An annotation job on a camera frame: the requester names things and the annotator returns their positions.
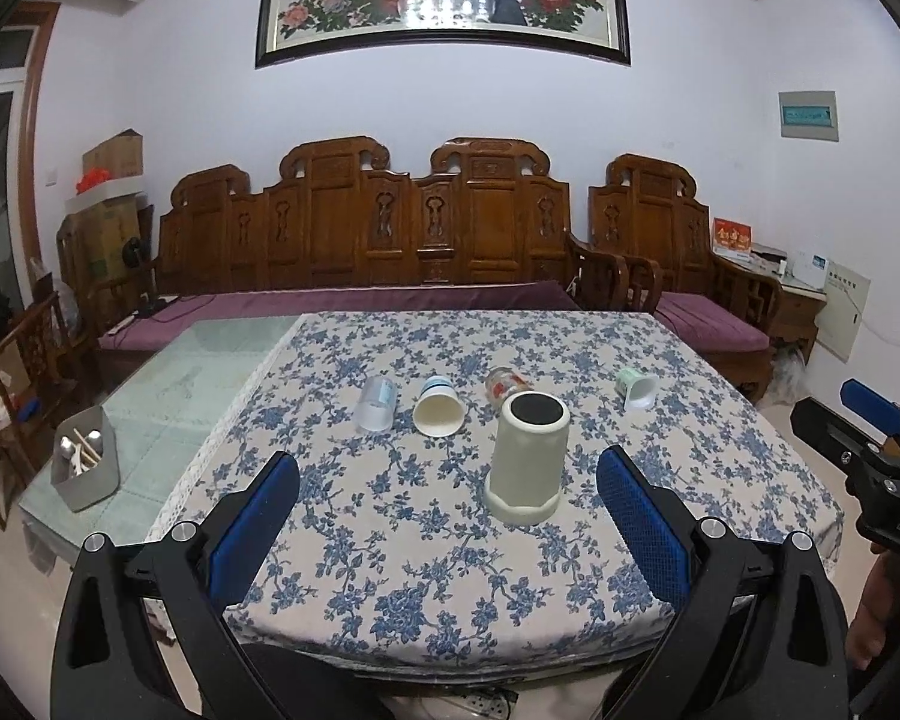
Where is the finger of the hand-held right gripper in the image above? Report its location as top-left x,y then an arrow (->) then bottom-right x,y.
790,397 -> 882,470
840,379 -> 900,460

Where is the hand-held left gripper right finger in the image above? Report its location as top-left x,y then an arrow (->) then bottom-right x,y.
595,445 -> 850,720

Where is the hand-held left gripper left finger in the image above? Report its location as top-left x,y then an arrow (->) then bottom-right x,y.
51,452 -> 391,720

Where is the beige cup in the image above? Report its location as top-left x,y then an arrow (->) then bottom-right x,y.
484,390 -> 571,526

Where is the small green white cup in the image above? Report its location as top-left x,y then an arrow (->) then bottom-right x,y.
616,369 -> 658,412

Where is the clear plastic cup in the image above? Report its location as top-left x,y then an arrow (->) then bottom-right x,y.
355,376 -> 398,434

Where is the white paper cup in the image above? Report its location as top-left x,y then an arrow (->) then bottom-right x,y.
412,377 -> 466,437

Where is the person's right hand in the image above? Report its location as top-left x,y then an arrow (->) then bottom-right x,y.
846,551 -> 900,672

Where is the clear plastic bag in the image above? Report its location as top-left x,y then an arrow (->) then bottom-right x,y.
769,349 -> 807,406

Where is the white board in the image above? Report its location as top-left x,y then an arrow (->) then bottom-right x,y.
816,262 -> 872,365

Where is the wooden side table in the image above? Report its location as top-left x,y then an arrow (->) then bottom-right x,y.
765,270 -> 827,365

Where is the white blue device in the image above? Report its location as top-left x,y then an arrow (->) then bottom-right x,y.
790,250 -> 830,290

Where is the short purple seat cushion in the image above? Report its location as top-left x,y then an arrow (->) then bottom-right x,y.
654,291 -> 772,353

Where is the blue floral tablecloth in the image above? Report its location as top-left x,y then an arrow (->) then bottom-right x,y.
144,310 -> 845,670

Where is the grey utensil box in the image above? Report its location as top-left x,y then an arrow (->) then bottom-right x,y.
50,406 -> 121,513

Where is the white printer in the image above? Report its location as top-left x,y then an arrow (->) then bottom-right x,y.
748,243 -> 790,275

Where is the red print glass jar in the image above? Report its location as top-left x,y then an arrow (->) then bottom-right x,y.
485,367 -> 535,400

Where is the red calendar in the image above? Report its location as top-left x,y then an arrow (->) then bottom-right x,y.
711,218 -> 753,256

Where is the long purple seat cushion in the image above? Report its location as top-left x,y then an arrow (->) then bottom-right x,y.
97,281 -> 583,352

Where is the carved wooden armchair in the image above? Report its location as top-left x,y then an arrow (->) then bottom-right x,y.
568,154 -> 782,400

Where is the wooden side chair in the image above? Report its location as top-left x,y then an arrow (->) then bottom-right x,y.
0,291 -> 85,530

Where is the white electrical panel box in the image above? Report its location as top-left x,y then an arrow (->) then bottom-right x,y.
778,90 -> 839,142

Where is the carved wooden sofa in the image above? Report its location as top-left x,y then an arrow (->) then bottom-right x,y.
148,136 -> 595,316

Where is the large cardboard box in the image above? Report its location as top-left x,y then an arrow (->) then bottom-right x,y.
58,195 -> 152,297

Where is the small cardboard box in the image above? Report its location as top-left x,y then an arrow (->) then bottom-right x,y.
82,129 -> 146,178

